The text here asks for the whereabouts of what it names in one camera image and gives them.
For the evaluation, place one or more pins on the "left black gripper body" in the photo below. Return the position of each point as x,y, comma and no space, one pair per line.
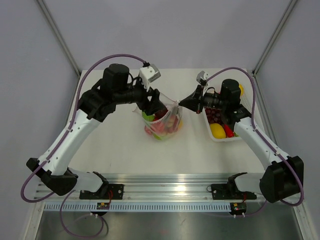
134,94

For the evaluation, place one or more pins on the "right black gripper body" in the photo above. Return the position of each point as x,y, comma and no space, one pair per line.
214,101

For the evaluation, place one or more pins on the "green lettuce leaf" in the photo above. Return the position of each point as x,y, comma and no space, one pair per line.
148,118

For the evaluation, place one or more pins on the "white plastic fruit basket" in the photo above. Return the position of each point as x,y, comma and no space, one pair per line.
243,100

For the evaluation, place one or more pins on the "clear pink zip top bag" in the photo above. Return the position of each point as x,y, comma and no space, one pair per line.
166,123

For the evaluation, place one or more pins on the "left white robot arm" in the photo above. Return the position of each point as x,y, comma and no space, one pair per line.
91,109

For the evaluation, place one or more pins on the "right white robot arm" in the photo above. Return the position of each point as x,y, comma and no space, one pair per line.
283,174

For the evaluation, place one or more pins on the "yellow lemon top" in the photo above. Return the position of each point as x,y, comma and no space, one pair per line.
242,91

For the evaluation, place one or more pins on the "dark grape bunch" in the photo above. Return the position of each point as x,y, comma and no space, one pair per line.
213,116

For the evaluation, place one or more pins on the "yellow mango upper left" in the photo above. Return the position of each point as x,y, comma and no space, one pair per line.
217,131

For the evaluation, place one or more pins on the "red chili pepper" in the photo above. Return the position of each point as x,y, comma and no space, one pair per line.
229,133

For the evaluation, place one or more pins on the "right small circuit board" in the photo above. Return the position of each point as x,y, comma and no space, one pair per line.
238,209

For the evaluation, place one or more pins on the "small circuit board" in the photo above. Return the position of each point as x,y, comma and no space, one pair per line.
238,209
103,205

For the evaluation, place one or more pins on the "left small circuit board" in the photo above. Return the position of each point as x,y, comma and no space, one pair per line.
103,205

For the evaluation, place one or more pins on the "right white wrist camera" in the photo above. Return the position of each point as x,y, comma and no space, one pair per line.
202,77

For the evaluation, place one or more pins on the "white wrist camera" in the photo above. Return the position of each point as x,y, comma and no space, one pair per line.
202,77
149,74

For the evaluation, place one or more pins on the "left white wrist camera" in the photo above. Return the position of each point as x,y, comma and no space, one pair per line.
149,74

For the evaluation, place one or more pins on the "aluminium mounting rail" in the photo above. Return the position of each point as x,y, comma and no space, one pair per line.
177,187

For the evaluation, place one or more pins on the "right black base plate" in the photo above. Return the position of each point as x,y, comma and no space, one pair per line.
225,191

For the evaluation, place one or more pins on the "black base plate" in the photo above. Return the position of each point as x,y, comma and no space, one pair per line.
116,191
225,191

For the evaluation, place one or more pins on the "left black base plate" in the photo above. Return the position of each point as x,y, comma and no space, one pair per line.
116,191

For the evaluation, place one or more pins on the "left aluminium frame post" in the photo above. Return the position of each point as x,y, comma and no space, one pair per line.
44,9

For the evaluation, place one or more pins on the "aluminium frame post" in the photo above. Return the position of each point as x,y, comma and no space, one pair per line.
275,35
44,9

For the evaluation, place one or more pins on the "right aluminium frame post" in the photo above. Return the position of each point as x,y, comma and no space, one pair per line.
275,35

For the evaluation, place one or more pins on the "white slotted cable duct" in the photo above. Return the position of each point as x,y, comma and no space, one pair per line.
194,207

